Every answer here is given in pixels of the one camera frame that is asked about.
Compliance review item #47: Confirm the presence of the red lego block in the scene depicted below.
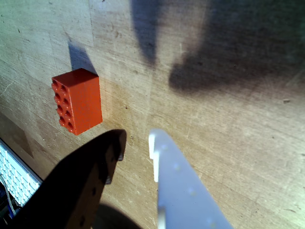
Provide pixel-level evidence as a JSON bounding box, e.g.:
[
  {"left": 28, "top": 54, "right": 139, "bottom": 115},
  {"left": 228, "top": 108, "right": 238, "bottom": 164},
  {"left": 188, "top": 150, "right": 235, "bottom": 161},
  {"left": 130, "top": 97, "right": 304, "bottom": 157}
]
[{"left": 51, "top": 68, "right": 103, "bottom": 136}]

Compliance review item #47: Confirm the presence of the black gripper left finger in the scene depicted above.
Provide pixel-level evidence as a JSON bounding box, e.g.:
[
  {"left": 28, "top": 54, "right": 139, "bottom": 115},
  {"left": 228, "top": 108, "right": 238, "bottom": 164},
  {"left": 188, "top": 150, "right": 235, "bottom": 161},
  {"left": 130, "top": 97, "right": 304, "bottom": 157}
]
[{"left": 7, "top": 129, "right": 127, "bottom": 229}]

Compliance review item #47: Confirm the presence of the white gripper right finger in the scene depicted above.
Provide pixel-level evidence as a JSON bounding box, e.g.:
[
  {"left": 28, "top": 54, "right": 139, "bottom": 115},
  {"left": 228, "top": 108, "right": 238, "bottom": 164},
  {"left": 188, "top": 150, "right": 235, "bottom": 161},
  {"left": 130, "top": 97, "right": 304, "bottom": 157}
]
[{"left": 148, "top": 128, "right": 234, "bottom": 229}]

